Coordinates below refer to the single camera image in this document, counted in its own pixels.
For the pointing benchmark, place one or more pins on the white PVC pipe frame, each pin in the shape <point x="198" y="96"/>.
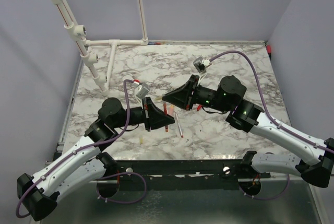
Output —
<point x="78" y="34"/>

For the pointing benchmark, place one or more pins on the red black corner clamp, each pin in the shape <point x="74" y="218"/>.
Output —
<point x="268" y="47"/>

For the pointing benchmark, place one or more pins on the aluminium rail frame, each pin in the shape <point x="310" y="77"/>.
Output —
<point x="248" y="167"/>

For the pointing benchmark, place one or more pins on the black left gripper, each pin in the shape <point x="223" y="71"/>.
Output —
<point x="157" y="118"/>

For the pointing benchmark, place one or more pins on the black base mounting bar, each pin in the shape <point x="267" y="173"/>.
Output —
<point x="178" y="175"/>

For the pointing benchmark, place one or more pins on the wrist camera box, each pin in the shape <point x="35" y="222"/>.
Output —
<point x="141" y="91"/>
<point x="201" y="64"/>

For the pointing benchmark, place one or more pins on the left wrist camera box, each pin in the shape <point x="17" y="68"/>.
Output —
<point x="141" y="91"/>

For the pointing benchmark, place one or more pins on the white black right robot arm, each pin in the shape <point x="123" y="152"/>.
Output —
<point x="310" y="158"/>

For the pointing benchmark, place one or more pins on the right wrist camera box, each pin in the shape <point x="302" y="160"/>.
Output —
<point x="201" y="64"/>

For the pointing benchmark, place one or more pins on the pink orange-tipped marker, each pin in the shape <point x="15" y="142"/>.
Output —
<point x="171" y="110"/>

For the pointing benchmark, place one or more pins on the red orange-ended pen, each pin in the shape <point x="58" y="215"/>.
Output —
<point x="165" y="113"/>

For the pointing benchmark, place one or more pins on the white red-tipped pen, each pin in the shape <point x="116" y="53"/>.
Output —
<point x="179" y="125"/>

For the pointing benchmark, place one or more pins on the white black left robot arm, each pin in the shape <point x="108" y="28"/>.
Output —
<point x="86" y="160"/>

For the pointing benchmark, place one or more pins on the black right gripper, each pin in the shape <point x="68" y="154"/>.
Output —
<point x="181" y="96"/>

